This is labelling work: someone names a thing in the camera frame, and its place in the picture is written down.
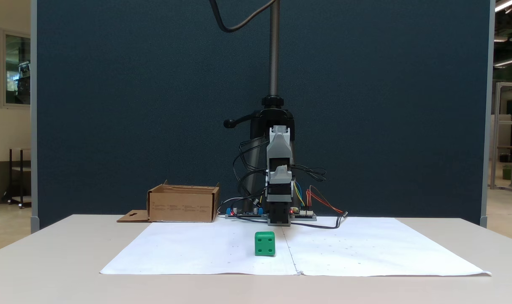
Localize green die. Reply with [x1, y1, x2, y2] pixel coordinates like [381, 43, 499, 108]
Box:
[255, 231, 276, 257]

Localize motor controller circuit board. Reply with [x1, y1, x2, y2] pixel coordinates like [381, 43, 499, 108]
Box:
[291, 208, 318, 221]

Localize blue power circuit board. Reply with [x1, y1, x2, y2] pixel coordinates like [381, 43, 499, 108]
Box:
[226, 206, 266, 219]

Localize brown cardboard box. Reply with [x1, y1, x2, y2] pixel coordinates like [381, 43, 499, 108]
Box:
[117, 180, 221, 223]

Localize white paper sheet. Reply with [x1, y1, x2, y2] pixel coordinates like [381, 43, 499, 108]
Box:
[283, 217, 492, 277]
[100, 222, 299, 276]

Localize dark blue partition panel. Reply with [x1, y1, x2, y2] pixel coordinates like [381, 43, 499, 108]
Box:
[30, 0, 495, 233]

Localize black shelf cart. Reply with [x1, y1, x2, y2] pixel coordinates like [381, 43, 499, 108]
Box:
[3, 148, 32, 209]

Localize yellow jumper wire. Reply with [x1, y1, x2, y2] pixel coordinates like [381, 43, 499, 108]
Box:
[293, 181, 306, 208]

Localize black gripper motor wire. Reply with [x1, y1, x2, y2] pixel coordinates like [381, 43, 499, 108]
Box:
[291, 165, 327, 183]

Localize black elbow motor wire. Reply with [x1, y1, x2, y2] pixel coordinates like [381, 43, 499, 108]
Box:
[217, 168, 268, 216]

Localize black wrist motor wire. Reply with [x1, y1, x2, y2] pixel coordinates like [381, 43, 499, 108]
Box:
[233, 137, 270, 197]

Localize orange red jumper wires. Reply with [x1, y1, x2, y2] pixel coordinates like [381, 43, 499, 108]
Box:
[306, 185, 344, 214]

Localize black cable with orange connector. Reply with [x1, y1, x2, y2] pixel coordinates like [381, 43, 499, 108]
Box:
[290, 211, 349, 230]

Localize black metal camera stand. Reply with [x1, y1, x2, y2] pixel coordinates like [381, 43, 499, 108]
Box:
[223, 0, 297, 212]

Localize thick black overhead cable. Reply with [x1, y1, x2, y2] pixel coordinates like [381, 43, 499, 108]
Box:
[209, 0, 278, 33]

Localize aluminium profile frame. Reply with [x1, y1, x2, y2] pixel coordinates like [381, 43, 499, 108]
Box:
[490, 82, 512, 191]

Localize framed wall window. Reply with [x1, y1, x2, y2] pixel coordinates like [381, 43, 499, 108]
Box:
[1, 29, 31, 109]

